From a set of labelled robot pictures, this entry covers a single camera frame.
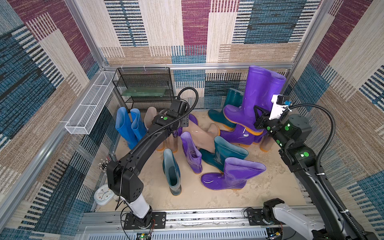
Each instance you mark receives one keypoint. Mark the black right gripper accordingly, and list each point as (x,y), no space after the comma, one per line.
(261,120)

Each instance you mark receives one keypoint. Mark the black wire mesh shelf rack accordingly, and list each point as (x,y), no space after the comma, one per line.
(144,77)

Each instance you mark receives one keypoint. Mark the green tray on rack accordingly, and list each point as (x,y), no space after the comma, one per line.
(144,92)

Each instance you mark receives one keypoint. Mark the purple rain boot front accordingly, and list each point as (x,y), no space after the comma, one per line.
(235,174)

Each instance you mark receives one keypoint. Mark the white wire mesh basket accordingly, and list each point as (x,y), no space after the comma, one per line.
(86,114)

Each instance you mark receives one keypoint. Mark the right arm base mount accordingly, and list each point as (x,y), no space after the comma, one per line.
(277,212)

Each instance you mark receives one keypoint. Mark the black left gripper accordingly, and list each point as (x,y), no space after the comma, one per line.
(186,121)

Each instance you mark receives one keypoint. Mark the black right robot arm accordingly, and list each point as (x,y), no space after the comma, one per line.
(338,222)

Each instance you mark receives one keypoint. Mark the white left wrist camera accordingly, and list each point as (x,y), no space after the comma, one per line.
(177,108)

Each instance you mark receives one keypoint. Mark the beige rain boot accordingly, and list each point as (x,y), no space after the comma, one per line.
(149,116)
(170,143)
(203,139)

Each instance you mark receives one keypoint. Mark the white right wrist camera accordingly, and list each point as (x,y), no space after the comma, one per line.
(280,103)

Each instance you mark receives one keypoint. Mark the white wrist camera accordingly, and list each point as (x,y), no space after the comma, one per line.
(280,103)
(177,108)

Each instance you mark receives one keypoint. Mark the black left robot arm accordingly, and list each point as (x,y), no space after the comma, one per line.
(123,175)

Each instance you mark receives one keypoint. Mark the white round clock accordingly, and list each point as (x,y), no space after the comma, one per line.
(103,195)

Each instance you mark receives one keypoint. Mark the teal rain boot back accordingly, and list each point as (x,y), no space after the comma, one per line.
(233,101)

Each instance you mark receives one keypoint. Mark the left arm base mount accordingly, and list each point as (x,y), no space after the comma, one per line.
(155,220)

